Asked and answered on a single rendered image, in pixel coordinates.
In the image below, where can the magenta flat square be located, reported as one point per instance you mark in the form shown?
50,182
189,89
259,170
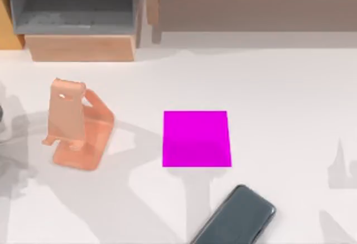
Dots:
196,139

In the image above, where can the salmon phone stand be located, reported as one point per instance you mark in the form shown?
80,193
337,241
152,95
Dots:
72,121

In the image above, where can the pale wooden drawer front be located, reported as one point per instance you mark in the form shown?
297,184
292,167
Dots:
81,48

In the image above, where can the dark grey smartphone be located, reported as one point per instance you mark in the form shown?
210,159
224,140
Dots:
240,216

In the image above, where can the wooden open shelf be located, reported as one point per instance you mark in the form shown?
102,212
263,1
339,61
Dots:
251,6

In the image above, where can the grey pulled-out drawer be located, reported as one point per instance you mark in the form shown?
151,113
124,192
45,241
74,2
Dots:
75,6

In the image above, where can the wooden cupboard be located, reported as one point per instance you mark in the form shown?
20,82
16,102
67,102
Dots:
5,18

